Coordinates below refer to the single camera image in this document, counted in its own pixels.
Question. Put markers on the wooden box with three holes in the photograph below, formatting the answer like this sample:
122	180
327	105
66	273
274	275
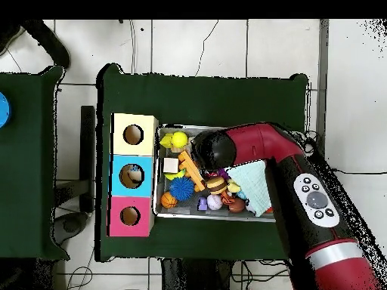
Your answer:
145	145

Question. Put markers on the orange toy basketball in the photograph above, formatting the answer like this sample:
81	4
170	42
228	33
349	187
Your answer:
168	200

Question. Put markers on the yellow cheese wedge toy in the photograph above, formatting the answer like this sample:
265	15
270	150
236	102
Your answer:
166	140

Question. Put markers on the silver mesh bin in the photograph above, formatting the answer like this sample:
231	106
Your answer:
181	211

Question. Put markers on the toy burger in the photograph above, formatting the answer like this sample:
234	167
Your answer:
216	185

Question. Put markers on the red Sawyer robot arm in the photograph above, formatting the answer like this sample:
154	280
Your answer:
272	142

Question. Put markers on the blue plastic bowl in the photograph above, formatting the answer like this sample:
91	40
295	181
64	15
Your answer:
3	110

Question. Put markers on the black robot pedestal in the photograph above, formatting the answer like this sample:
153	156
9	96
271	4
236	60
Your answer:
196	276

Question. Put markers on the dark green table cloth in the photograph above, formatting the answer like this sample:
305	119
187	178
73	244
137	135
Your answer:
24	166
205	99

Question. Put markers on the wooden cube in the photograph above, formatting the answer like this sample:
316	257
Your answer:
170	165

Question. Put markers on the mint green knitted cloth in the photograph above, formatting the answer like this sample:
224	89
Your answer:
251	181

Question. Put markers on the blue spiky ball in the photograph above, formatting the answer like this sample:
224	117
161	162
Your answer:
181	188

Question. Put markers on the clear plastic bottle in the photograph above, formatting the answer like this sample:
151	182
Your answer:
135	168

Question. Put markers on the yellow ball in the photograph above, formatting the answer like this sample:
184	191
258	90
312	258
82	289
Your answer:
179	139

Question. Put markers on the orange plastic toy block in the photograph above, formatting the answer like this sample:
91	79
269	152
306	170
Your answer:
191	170

